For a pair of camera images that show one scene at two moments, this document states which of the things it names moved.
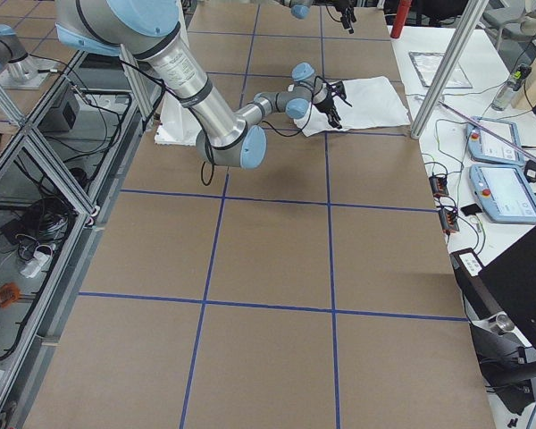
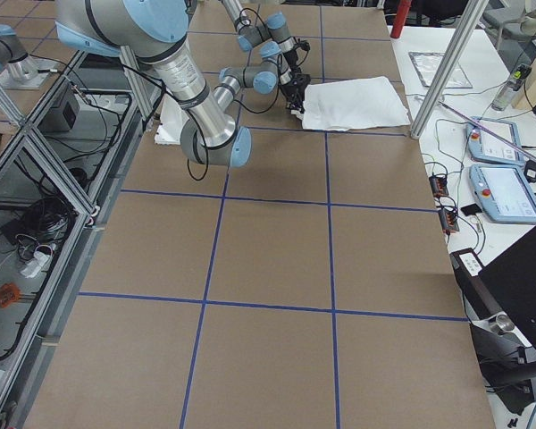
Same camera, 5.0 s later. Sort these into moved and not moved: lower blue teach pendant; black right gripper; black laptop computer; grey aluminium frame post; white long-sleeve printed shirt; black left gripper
Moved: black right gripper; black left gripper
Not moved: white long-sleeve printed shirt; lower blue teach pendant; grey aluminium frame post; black laptop computer
